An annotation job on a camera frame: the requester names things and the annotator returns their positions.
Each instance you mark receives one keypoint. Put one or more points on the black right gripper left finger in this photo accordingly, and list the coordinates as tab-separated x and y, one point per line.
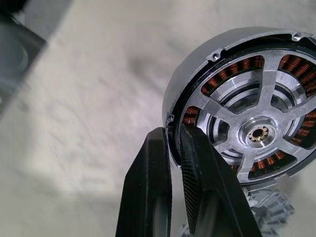
145	185

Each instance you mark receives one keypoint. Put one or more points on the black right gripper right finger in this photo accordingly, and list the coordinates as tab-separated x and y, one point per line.
212	192

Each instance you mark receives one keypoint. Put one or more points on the motor stator with copper windings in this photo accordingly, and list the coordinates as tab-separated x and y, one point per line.
187	74

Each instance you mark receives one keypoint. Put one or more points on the dark grey rounded shape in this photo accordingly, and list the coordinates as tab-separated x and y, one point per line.
14	61

